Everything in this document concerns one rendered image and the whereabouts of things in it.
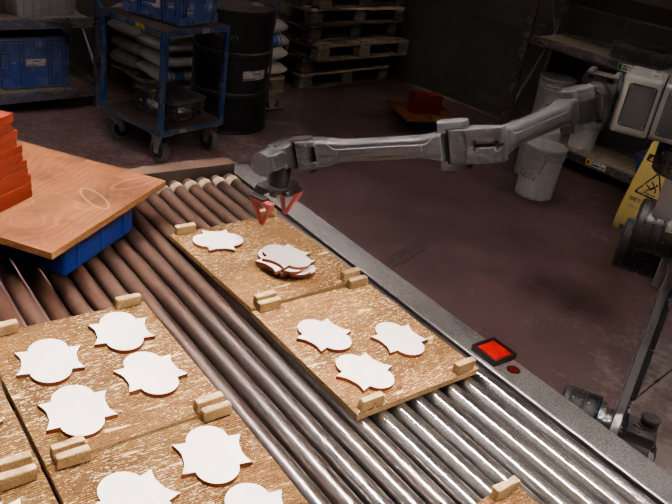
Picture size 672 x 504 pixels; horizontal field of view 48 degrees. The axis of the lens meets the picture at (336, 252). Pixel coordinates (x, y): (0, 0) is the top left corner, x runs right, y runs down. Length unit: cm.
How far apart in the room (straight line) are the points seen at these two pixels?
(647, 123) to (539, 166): 326
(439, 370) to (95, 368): 73
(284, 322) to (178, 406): 38
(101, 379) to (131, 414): 12
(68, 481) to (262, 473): 32
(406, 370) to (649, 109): 92
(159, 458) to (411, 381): 56
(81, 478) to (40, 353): 35
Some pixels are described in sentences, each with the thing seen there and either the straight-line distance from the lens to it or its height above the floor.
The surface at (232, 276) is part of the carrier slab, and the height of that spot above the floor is 94.
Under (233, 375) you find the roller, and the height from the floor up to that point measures 91.
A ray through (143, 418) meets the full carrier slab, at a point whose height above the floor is 94.
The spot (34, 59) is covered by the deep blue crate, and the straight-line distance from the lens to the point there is 585.
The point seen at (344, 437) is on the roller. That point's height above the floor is 91.
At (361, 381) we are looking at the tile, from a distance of 159.
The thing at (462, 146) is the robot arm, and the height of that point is 139.
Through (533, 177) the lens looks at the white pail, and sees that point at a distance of 535.
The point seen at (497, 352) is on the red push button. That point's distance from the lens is 182.
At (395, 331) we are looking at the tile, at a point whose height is 95.
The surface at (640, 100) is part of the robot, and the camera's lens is 207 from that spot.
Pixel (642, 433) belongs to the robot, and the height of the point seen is 28.
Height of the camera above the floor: 189
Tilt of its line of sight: 27 degrees down
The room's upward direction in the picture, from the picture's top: 9 degrees clockwise
